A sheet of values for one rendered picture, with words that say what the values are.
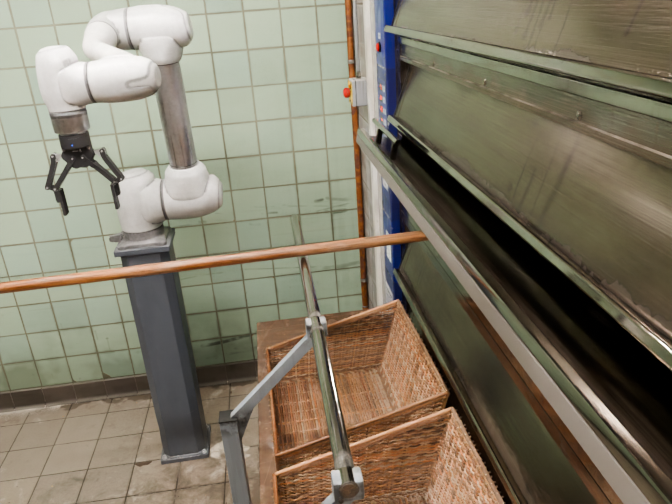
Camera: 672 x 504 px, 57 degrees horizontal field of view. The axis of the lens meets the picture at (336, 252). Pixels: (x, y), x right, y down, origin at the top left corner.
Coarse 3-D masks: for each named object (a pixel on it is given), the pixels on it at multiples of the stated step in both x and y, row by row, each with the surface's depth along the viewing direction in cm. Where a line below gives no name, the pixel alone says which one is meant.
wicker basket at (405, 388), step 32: (352, 320) 210; (384, 320) 212; (288, 352) 211; (352, 352) 215; (384, 352) 217; (416, 352) 186; (288, 384) 215; (352, 384) 212; (384, 384) 210; (416, 384) 183; (320, 416) 197; (352, 416) 196; (384, 416) 161; (416, 416) 180; (288, 448) 161
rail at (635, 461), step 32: (384, 160) 153; (416, 192) 127; (480, 288) 88; (512, 320) 78; (544, 352) 69; (576, 384) 63; (608, 416) 59; (608, 448) 57; (640, 448) 55; (640, 480) 52
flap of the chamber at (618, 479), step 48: (384, 144) 181; (432, 192) 137; (432, 240) 111; (480, 240) 110; (528, 288) 91; (576, 288) 94; (576, 336) 78; (624, 336) 80; (624, 384) 69; (576, 432) 62; (624, 480) 54
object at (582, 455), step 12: (408, 216) 198; (432, 252) 172; (444, 264) 161; (468, 300) 143; (480, 312) 135; (492, 336) 129; (504, 348) 123; (516, 360) 117; (528, 384) 112; (540, 396) 107; (552, 408) 103; (552, 420) 104; (564, 432) 99; (576, 444) 96; (588, 456) 92; (588, 468) 92; (600, 480) 89; (612, 492) 86
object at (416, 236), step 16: (352, 240) 167; (368, 240) 168; (384, 240) 168; (400, 240) 168; (416, 240) 169; (224, 256) 164; (240, 256) 164; (256, 256) 164; (272, 256) 165; (288, 256) 166; (80, 272) 161; (96, 272) 160; (112, 272) 161; (128, 272) 161; (144, 272) 162; (160, 272) 162; (0, 288) 158; (16, 288) 158; (32, 288) 159
